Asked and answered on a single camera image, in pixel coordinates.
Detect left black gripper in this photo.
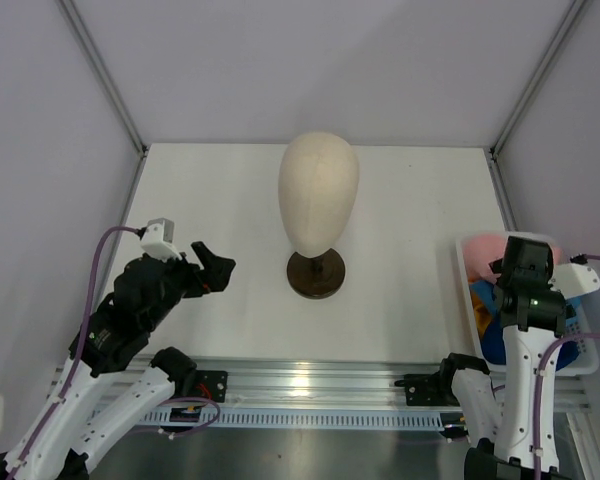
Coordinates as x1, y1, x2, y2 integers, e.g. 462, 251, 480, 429
143, 240, 235, 331

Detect cream mannequin head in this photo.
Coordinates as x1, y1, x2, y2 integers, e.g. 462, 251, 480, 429
278, 131, 359, 300

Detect pink bucket hat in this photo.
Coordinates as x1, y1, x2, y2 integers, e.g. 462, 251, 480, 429
462, 234, 564, 280

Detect blue bucket hat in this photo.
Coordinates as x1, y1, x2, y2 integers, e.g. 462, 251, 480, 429
468, 279, 584, 311

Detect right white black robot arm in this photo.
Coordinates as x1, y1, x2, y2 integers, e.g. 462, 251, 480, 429
435, 233, 569, 479

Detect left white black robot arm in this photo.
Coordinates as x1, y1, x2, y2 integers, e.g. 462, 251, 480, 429
0, 242, 236, 479

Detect yellow hat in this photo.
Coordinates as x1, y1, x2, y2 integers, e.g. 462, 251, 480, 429
470, 292, 501, 347

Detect dark blue hat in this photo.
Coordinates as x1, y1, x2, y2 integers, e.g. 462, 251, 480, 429
480, 326, 579, 370

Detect white plastic basket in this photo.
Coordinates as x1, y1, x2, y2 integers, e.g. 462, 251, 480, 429
454, 230, 600, 376

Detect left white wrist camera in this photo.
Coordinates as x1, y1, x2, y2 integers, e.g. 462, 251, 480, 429
140, 218, 184, 262

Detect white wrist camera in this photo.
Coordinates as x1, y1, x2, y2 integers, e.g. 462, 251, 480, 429
140, 218, 184, 262
550, 254, 600, 299

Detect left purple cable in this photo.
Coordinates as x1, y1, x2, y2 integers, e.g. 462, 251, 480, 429
9, 225, 221, 480

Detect aluminium mounting rail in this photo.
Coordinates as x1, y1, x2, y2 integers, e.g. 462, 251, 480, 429
44, 353, 592, 412

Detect white slotted cable duct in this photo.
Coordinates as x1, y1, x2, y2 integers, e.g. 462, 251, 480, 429
137, 406, 466, 432

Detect left aluminium corner post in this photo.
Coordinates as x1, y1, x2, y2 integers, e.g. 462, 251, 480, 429
55, 0, 148, 158

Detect aluminium corner post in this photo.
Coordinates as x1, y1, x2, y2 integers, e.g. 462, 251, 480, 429
489, 0, 592, 162
55, 0, 148, 158

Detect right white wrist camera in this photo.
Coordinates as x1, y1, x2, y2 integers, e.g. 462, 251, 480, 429
550, 254, 600, 299

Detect right aluminium corner post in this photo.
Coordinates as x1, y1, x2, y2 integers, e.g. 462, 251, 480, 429
489, 0, 592, 162

